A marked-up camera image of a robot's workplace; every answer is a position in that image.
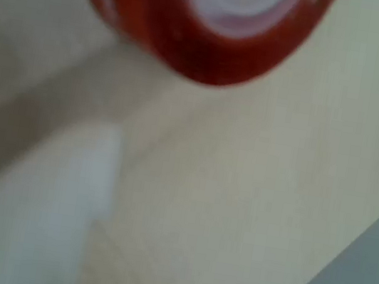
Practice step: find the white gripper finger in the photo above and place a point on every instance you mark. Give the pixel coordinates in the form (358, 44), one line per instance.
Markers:
(71, 202)

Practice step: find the small red tape roll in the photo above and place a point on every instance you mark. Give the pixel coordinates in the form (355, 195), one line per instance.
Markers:
(177, 35)

